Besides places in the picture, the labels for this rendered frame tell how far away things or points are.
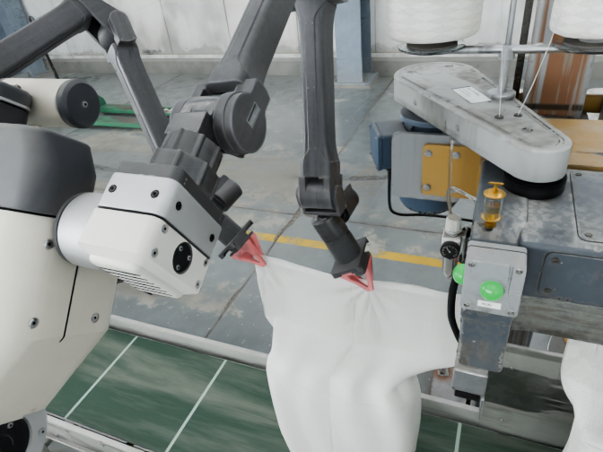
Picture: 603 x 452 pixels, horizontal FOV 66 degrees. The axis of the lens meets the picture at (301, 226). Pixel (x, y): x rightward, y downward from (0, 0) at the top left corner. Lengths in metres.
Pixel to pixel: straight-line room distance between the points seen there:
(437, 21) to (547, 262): 0.42
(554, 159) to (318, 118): 0.38
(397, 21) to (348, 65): 4.87
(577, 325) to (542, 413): 0.60
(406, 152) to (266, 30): 0.49
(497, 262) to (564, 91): 0.55
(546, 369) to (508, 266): 0.79
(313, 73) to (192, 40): 6.34
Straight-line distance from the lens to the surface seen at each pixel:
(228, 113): 0.58
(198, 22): 7.04
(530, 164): 0.77
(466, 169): 1.07
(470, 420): 1.66
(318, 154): 0.85
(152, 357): 1.95
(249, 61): 0.66
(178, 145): 0.56
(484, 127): 0.83
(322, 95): 0.85
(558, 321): 1.00
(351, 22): 5.63
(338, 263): 0.95
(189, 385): 1.81
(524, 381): 1.47
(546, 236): 0.72
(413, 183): 1.11
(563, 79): 1.12
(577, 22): 0.88
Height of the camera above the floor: 1.73
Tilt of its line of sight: 33 degrees down
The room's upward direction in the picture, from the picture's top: 7 degrees counter-clockwise
